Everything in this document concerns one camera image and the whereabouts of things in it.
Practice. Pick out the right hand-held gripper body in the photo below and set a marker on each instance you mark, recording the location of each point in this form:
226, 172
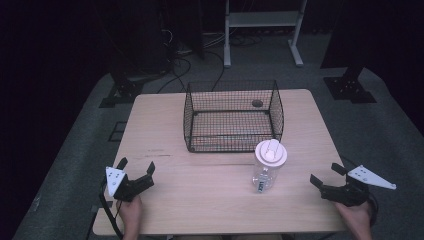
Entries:
354, 188

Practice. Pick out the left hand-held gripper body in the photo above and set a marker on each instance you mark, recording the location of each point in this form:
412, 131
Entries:
124, 185

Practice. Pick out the black metal stand base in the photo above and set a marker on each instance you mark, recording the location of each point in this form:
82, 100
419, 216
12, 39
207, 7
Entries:
350, 87
121, 91

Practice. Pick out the white metal table frame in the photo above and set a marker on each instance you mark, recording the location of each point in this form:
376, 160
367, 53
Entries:
263, 30

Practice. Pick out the person's left hand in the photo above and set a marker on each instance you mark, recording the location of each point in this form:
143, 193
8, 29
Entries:
131, 215

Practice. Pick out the person's right hand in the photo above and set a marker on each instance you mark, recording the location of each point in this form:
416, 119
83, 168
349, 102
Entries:
355, 218

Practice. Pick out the clear plastic jar white lid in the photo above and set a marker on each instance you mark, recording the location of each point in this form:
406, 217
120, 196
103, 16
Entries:
268, 162

